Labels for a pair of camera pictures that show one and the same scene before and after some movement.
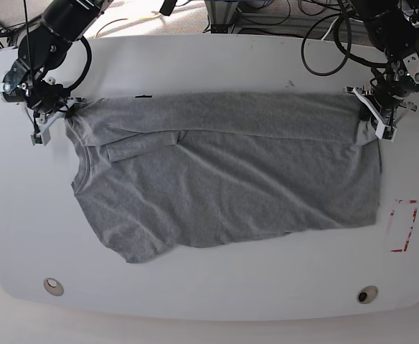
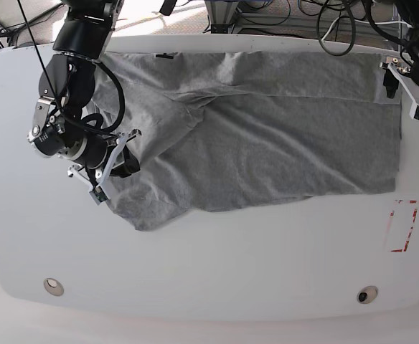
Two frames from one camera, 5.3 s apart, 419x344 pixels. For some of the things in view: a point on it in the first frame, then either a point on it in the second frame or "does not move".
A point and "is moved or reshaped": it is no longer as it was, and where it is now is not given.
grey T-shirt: [166, 173] is moved or reshaped
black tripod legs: [1, 31] → [27, 21]
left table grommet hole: [53, 287] does not move
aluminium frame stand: [221, 14] does not move
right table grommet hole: [367, 294] does not move
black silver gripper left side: [24, 84] → [55, 135]
